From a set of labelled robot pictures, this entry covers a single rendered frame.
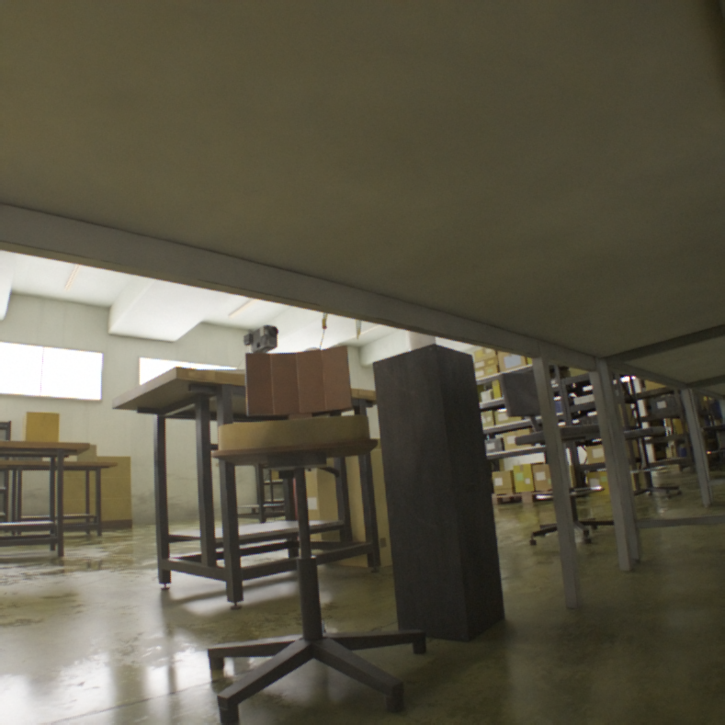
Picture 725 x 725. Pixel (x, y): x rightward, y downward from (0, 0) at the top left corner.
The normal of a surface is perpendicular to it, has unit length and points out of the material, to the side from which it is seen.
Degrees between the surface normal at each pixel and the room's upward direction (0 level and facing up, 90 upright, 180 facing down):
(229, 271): 90
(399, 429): 90
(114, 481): 90
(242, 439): 90
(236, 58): 180
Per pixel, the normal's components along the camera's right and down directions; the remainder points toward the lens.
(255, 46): 0.08, 0.97
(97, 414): 0.65, -0.25
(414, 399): -0.68, -0.13
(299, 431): 0.03, -0.25
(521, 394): 0.37, -0.36
